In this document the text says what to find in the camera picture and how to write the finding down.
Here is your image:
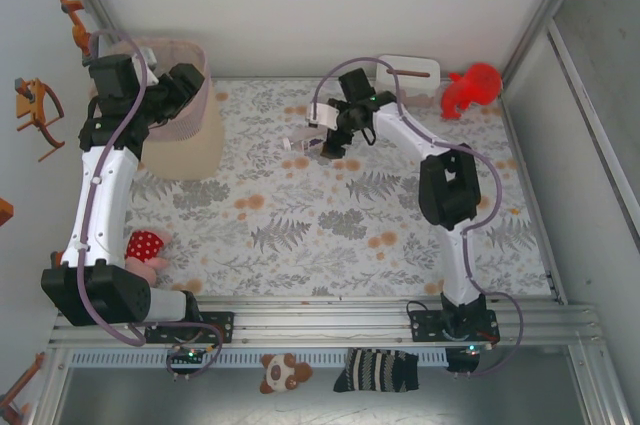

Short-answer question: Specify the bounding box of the clear bottle with grape label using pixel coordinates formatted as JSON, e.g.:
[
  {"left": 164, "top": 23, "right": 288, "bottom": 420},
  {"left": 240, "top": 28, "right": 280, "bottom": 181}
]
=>
[{"left": 282, "top": 127, "right": 326, "bottom": 152}]

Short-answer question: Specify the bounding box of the beige bin with pink liner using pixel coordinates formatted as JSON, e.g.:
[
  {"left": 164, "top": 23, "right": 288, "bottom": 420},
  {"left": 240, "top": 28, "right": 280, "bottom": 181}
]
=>
[{"left": 88, "top": 37, "right": 224, "bottom": 181}]

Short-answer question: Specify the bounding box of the white pink tissue box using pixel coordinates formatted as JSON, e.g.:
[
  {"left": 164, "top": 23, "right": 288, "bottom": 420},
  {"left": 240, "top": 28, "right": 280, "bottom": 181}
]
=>
[{"left": 374, "top": 54, "right": 441, "bottom": 107}]

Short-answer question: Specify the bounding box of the red plastic toy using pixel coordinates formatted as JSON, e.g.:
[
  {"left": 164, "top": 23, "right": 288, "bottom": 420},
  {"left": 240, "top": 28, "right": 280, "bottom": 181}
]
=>
[{"left": 439, "top": 62, "right": 504, "bottom": 120}]

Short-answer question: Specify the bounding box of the pink plush with dotted dress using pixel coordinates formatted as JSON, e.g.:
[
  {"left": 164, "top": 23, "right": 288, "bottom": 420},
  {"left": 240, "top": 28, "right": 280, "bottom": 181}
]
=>
[{"left": 122, "top": 228, "right": 174, "bottom": 286}]

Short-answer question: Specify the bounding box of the black white striped sock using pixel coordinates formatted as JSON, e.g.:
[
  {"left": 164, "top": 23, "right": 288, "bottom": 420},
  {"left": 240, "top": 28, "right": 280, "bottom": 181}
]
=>
[{"left": 333, "top": 347, "right": 420, "bottom": 394}]

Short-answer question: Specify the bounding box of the brown white panda plush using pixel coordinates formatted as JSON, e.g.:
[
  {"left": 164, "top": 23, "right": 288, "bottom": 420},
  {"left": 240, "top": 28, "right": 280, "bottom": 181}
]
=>
[{"left": 258, "top": 352, "right": 315, "bottom": 396}]

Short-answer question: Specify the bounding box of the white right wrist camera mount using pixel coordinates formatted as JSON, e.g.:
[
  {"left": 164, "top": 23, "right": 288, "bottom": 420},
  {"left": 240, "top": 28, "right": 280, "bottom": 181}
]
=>
[{"left": 305, "top": 102, "right": 342, "bottom": 129}]

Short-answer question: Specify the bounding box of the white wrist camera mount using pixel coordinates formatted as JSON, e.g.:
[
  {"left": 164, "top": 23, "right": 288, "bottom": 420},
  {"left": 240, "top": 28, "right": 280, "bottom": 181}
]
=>
[
  {"left": 305, "top": 102, "right": 342, "bottom": 129},
  {"left": 134, "top": 47, "right": 159, "bottom": 81}
]

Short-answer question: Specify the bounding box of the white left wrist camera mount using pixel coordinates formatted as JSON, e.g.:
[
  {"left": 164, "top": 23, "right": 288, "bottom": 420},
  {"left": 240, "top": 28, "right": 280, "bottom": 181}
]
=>
[{"left": 134, "top": 47, "right": 159, "bottom": 81}]

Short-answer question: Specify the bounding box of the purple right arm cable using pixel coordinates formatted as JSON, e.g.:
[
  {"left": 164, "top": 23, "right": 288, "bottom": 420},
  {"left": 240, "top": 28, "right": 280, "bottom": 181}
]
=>
[{"left": 310, "top": 57, "right": 524, "bottom": 379}]

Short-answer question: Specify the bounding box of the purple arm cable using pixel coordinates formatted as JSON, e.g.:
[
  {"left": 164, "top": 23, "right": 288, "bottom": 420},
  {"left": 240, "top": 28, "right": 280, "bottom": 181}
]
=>
[
  {"left": 310, "top": 57, "right": 524, "bottom": 379},
  {"left": 74, "top": 29, "right": 224, "bottom": 381}
]

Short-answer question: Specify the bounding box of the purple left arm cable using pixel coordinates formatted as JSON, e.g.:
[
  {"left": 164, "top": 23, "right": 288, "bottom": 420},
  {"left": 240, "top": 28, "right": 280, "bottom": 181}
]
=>
[{"left": 74, "top": 29, "right": 224, "bottom": 381}]

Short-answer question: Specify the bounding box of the orange claw wall model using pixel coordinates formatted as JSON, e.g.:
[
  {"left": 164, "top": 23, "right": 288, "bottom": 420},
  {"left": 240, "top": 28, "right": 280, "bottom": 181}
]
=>
[{"left": 13, "top": 77, "right": 66, "bottom": 162}]

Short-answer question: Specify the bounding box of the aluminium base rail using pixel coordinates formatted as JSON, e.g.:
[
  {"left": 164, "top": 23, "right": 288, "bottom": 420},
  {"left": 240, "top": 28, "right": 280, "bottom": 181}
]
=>
[{"left": 47, "top": 297, "right": 599, "bottom": 349}]

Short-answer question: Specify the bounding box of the aluminium right frame post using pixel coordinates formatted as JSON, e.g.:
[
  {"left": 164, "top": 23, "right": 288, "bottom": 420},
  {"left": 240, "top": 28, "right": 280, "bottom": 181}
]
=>
[{"left": 499, "top": 0, "right": 599, "bottom": 91}]

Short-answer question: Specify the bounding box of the white slotted cable duct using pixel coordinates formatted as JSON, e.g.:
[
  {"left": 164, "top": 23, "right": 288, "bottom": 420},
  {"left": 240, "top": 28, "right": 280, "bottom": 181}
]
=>
[{"left": 69, "top": 348, "right": 449, "bottom": 367}]

